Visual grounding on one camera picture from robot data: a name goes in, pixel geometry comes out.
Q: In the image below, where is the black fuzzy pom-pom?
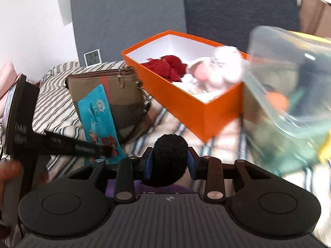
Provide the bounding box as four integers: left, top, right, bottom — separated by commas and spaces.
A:
148, 134, 188, 187

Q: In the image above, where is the teal cartoon tissue pack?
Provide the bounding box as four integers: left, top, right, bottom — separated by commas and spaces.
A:
77, 84, 126, 165

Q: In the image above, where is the white pink plush toy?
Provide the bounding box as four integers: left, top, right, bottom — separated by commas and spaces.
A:
181, 46, 244, 95

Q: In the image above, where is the red plush teddy bear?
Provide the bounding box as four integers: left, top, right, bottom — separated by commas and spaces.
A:
141, 55, 187, 82

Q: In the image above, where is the purple fleece cloth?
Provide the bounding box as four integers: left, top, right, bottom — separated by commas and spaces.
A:
105, 180, 194, 198

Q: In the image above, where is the person's left hand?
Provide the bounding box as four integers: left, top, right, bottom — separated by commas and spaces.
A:
0, 160, 48, 228

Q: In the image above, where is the pink cushion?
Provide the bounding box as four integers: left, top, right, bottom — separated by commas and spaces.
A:
0, 62, 21, 122

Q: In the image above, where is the orange cardboard box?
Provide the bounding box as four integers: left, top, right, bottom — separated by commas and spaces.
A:
122, 30, 243, 142

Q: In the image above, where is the brown plaid zipper pouch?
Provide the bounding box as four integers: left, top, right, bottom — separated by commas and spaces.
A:
65, 66, 151, 144

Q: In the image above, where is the clear plastic storage box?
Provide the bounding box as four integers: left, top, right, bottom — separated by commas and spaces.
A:
243, 26, 330, 175

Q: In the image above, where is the white digital clock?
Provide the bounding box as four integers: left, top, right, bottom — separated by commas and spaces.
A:
84, 49, 102, 67

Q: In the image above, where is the brown paper shopping bag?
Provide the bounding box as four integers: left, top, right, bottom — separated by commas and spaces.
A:
299, 0, 331, 38

